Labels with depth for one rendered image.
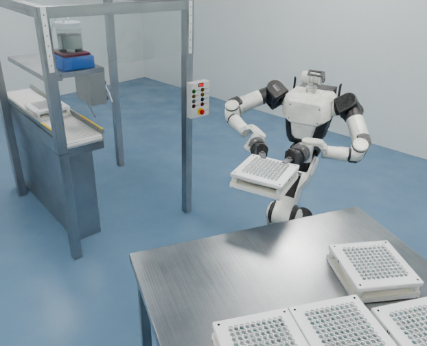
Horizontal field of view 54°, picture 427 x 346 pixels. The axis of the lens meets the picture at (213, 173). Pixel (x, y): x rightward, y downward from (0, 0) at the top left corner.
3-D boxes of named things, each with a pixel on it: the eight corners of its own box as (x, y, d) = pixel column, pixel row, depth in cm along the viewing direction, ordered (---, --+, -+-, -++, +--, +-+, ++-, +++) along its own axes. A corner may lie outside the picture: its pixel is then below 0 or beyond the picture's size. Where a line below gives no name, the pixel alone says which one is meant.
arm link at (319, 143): (299, 156, 216) (326, 160, 214) (302, 141, 212) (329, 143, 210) (299, 152, 221) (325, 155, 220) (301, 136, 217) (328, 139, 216)
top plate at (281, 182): (281, 191, 178) (282, 187, 177) (229, 176, 188) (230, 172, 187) (299, 168, 197) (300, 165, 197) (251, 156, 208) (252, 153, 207)
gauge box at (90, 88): (107, 103, 269) (104, 72, 260) (92, 106, 263) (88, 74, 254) (91, 95, 284) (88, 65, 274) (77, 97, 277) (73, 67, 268)
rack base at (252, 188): (280, 200, 180) (281, 195, 179) (229, 187, 190) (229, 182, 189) (298, 178, 200) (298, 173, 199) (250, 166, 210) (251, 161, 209)
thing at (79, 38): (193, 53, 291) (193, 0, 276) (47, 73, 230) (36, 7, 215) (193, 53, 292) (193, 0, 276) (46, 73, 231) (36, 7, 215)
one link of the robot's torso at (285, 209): (268, 224, 254) (292, 155, 265) (296, 233, 247) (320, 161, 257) (263, 217, 240) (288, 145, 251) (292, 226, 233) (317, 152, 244)
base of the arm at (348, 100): (340, 125, 236) (340, 107, 240) (364, 121, 229) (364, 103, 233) (331, 113, 224) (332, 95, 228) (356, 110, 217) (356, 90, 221)
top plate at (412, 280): (423, 286, 145) (424, 282, 144) (356, 293, 141) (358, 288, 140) (386, 244, 166) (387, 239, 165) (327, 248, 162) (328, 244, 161)
